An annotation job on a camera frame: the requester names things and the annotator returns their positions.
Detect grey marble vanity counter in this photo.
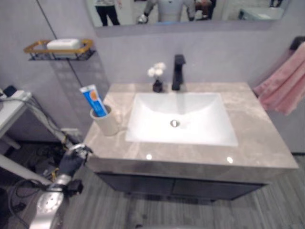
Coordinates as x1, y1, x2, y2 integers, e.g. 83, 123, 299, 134
82, 82, 299, 177

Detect pink towel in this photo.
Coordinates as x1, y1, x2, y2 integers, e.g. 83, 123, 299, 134
253, 42, 305, 116

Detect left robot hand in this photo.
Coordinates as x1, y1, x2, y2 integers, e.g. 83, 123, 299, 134
59, 143, 93, 177

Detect beige cup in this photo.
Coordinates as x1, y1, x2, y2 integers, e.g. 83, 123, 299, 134
89, 104, 121, 137

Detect white side table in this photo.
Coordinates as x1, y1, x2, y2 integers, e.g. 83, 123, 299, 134
0, 90, 32, 150

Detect white sink basin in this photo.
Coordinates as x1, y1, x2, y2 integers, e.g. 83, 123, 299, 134
125, 92, 239, 147

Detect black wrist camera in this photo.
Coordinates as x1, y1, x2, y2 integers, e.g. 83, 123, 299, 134
67, 179, 83, 194

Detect grey cable bundle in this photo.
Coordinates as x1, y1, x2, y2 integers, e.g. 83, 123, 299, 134
22, 96, 74, 148

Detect white soap box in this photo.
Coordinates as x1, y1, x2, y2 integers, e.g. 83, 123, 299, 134
46, 38, 81, 51

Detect blue toothpaste tube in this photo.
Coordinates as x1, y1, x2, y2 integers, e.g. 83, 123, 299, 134
79, 85, 108, 118

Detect white power strip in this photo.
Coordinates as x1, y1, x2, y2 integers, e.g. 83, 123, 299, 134
0, 89, 32, 100

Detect gold and black wall shelf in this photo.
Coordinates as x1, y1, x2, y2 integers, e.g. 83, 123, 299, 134
23, 39, 96, 62

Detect white flowers in dark vase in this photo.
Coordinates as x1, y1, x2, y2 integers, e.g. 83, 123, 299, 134
147, 62, 166, 93

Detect black faucet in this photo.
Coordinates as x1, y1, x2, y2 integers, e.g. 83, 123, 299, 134
172, 54, 186, 91

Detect wall mirror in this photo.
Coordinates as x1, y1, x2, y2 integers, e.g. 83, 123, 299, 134
85, 0, 292, 28

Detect dark vanity cabinet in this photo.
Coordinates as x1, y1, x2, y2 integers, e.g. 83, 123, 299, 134
93, 171, 270, 201

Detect black towel hook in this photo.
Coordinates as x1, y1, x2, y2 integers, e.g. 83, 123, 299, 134
289, 35, 305, 51

